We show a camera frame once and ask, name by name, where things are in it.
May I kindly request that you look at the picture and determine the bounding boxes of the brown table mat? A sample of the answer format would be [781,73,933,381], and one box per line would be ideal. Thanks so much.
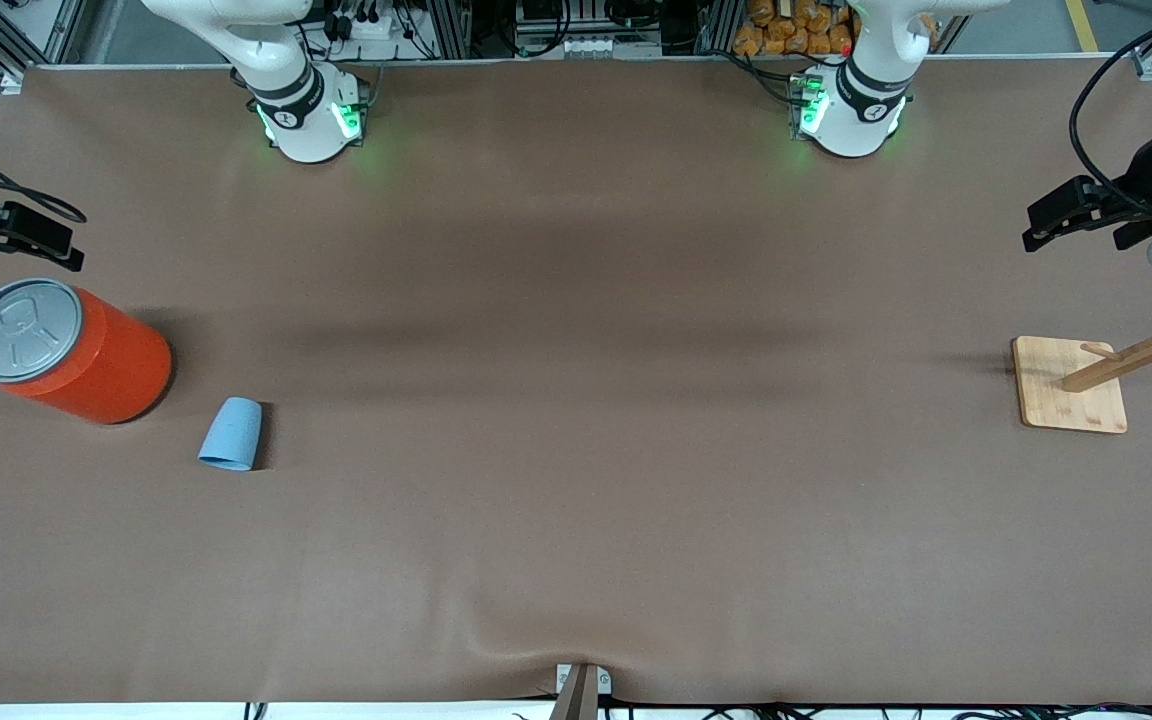
[0,58,1152,707]

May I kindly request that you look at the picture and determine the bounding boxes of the orange snack packets pile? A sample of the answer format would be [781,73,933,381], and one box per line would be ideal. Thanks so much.
[733,0,858,57]

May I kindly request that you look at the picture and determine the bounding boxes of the white power strip black plugs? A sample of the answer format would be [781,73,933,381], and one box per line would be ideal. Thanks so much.
[319,0,409,43]

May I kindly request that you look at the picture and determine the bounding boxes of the wooden mug tree stand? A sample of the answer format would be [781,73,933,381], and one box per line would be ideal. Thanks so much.
[1012,270,1152,435]

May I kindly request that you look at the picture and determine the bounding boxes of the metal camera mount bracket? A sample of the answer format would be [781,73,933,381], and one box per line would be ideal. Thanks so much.
[548,662,613,720]

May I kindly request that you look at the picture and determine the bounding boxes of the blue plastic cup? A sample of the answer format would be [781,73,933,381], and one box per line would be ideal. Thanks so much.
[198,397,264,472]

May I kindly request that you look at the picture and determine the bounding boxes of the orange can with grey lid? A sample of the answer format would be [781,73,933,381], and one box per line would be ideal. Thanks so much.
[0,278,174,426]

